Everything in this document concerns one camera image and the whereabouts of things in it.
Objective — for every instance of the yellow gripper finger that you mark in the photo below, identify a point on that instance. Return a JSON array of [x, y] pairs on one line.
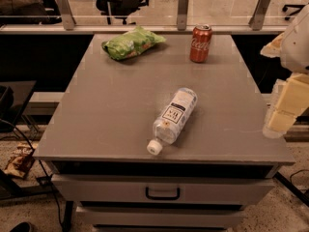
[[288, 100], [273, 49]]

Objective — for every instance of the red coke can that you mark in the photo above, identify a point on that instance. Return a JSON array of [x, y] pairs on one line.
[[200, 43]]

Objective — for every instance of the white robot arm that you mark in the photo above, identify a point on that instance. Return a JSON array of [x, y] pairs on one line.
[[294, 55]]

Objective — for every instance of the clear plastic water bottle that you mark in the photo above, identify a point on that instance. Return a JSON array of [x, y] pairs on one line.
[[169, 124]]

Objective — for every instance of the green chip bag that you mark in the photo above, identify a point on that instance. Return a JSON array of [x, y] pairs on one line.
[[131, 43]]

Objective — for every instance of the lower grey drawer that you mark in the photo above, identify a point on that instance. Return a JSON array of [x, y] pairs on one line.
[[160, 217]]

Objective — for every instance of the grey drawer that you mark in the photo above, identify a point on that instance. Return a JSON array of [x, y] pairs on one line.
[[121, 189], [160, 217]]

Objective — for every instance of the upper grey drawer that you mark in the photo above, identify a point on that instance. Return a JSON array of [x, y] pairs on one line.
[[121, 189]]

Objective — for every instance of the black side table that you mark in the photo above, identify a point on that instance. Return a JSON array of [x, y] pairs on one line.
[[14, 97]]

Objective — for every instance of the crumpled snack bag on floor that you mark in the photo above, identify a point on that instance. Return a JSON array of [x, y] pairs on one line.
[[21, 161]]

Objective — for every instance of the black shoe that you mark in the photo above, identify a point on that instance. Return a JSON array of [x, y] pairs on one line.
[[23, 227]]

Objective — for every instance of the middle metal bracket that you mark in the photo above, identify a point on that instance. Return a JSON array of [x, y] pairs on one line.
[[182, 14]]

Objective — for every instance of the black drawer handle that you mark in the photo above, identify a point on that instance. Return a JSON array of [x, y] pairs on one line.
[[163, 194]]

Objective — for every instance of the left metal bracket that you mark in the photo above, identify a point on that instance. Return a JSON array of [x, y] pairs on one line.
[[66, 15]]

